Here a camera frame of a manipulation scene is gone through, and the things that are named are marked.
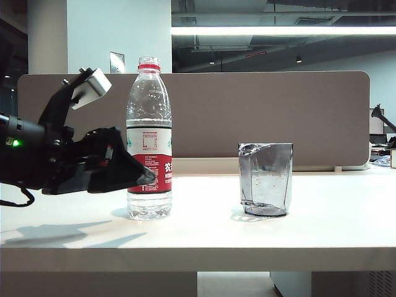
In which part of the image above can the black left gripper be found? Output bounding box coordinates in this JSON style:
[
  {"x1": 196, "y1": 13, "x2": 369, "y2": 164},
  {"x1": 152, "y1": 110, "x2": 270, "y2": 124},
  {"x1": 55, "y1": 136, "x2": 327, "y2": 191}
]
[{"x1": 40, "y1": 67, "x2": 157, "y2": 196}]

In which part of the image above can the clear water bottle red label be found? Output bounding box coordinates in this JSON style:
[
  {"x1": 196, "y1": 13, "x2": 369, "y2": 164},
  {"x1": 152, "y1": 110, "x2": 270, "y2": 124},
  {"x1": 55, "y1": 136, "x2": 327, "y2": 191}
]
[{"x1": 126, "y1": 56, "x2": 173, "y2": 221}]

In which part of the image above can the transparent grey faceted mug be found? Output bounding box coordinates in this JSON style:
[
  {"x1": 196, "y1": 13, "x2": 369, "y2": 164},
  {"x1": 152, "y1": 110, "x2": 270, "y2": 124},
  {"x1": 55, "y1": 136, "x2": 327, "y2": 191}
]
[{"x1": 238, "y1": 142, "x2": 294, "y2": 217}]

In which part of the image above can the brown fabric desk divider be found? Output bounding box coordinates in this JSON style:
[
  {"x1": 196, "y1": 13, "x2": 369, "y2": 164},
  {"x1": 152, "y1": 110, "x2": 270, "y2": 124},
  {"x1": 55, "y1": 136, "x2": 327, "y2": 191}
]
[{"x1": 17, "y1": 71, "x2": 371, "y2": 173}]

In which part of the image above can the long white ceiling light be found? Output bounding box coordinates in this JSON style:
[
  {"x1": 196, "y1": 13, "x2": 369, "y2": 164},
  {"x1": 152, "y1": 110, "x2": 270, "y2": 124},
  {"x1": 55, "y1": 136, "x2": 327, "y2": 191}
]
[{"x1": 171, "y1": 26, "x2": 396, "y2": 36}]

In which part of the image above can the grey under-desk cabinet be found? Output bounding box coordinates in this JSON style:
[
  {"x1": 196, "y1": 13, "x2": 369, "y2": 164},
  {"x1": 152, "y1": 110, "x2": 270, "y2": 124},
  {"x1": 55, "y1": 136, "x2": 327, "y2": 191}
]
[{"x1": 269, "y1": 271, "x2": 396, "y2": 297}]

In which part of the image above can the white computer monitor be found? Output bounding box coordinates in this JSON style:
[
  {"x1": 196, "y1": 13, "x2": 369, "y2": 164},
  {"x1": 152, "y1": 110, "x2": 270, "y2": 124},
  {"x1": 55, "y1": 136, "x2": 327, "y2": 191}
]
[{"x1": 369, "y1": 108, "x2": 385, "y2": 136}]

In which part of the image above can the beige cable outlet lid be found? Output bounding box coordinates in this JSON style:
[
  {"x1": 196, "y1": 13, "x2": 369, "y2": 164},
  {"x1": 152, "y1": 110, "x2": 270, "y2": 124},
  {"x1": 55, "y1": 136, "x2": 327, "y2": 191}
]
[{"x1": 171, "y1": 157, "x2": 240, "y2": 174}]

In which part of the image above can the silver wall sign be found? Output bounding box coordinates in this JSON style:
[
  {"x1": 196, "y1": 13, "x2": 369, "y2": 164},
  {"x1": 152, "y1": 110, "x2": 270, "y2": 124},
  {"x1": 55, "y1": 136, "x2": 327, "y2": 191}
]
[{"x1": 109, "y1": 51, "x2": 126, "y2": 75}]

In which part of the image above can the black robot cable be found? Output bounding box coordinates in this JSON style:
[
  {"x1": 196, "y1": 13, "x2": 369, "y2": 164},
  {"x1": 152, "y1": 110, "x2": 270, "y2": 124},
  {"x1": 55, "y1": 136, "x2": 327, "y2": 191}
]
[{"x1": 0, "y1": 182, "x2": 35, "y2": 207}]

